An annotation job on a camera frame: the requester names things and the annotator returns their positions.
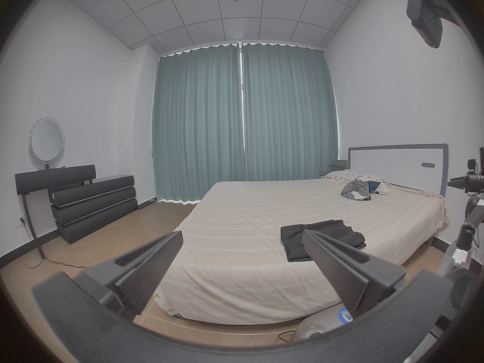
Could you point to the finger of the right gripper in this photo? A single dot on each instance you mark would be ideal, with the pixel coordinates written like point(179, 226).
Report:
point(457, 182)

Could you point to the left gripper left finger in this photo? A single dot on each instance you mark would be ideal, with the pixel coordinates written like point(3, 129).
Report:
point(140, 274)

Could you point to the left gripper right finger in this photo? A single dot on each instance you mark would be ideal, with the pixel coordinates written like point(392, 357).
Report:
point(359, 274)

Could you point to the black T-shirt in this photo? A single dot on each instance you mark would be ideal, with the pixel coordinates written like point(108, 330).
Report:
point(298, 240)

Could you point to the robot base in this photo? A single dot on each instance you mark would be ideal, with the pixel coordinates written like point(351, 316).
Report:
point(317, 323)

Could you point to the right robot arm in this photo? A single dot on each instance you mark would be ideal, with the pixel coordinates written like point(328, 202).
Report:
point(473, 180)

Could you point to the pile of clothes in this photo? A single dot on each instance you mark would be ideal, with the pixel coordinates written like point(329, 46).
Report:
point(355, 191)

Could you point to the bed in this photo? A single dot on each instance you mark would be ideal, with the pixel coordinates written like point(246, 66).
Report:
point(245, 217)

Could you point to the black chest of drawers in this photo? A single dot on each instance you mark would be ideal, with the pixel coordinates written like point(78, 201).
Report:
point(90, 210)

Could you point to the white printed pillow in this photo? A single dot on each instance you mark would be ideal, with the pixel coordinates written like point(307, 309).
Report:
point(340, 174)

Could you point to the grey bedside table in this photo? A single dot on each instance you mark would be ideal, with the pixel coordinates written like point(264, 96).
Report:
point(338, 165)

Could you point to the black dressing table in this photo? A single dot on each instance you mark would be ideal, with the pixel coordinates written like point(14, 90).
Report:
point(53, 176)

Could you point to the blue-green curtain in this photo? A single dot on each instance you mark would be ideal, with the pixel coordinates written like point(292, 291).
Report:
point(200, 119)

